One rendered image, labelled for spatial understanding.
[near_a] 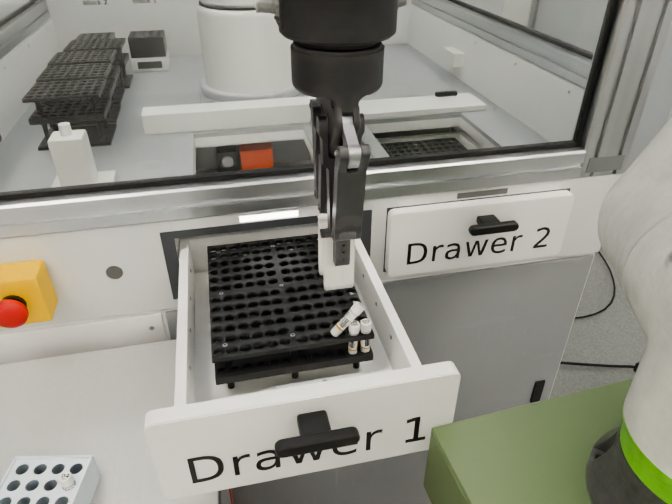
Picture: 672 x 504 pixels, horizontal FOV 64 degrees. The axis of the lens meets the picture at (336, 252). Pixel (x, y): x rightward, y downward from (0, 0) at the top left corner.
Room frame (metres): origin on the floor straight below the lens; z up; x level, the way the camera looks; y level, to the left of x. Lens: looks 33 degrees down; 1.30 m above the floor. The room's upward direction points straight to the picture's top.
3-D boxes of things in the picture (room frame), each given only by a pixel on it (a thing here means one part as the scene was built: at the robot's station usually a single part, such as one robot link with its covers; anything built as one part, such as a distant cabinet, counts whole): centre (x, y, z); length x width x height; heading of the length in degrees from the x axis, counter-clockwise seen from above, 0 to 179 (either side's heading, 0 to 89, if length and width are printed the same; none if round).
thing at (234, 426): (0.34, 0.02, 0.87); 0.29 x 0.02 x 0.11; 102
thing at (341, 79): (0.45, 0.00, 1.16); 0.08 x 0.07 x 0.09; 13
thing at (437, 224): (0.70, -0.22, 0.87); 0.29 x 0.02 x 0.11; 102
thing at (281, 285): (0.54, 0.07, 0.87); 0.22 x 0.18 x 0.06; 12
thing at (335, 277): (0.44, 0.00, 1.01); 0.03 x 0.01 x 0.07; 103
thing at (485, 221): (0.68, -0.22, 0.91); 0.07 x 0.04 x 0.01; 102
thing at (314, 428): (0.31, 0.02, 0.91); 0.07 x 0.04 x 0.01; 102
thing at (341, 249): (0.42, -0.01, 1.03); 0.03 x 0.01 x 0.05; 13
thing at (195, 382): (0.54, 0.07, 0.86); 0.40 x 0.26 x 0.06; 12
